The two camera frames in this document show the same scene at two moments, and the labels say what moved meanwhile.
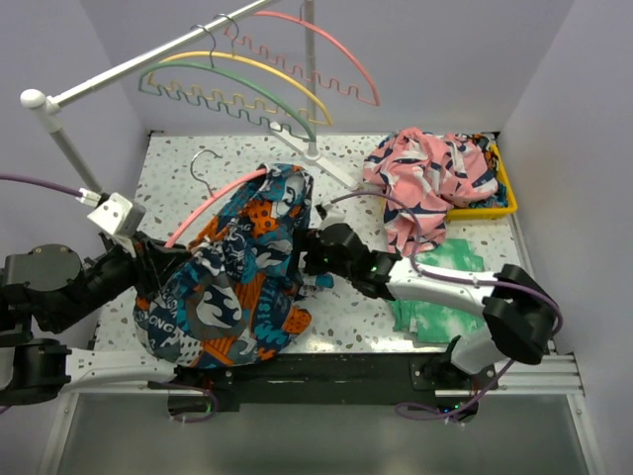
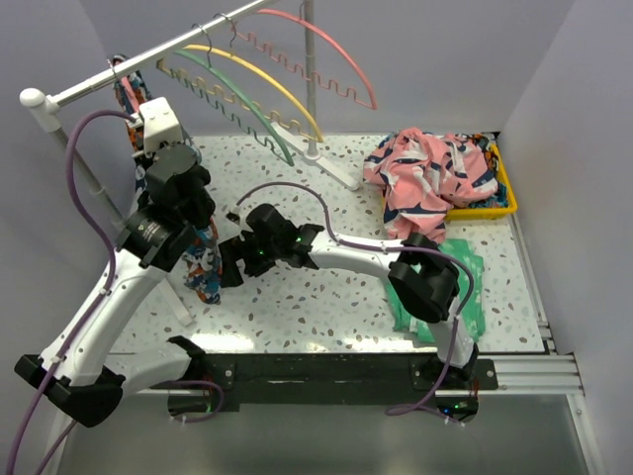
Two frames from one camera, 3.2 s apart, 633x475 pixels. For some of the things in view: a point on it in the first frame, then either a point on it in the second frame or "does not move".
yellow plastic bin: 474,214 does not move
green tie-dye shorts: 435,323 does not move
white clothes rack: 53,102 does not move
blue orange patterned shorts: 234,297 → 201,244
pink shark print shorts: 434,172 does not move
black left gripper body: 131,261 → 209,205
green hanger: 233,76 → 233,117
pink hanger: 213,197 → 129,92
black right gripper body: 317,260 → 258,255
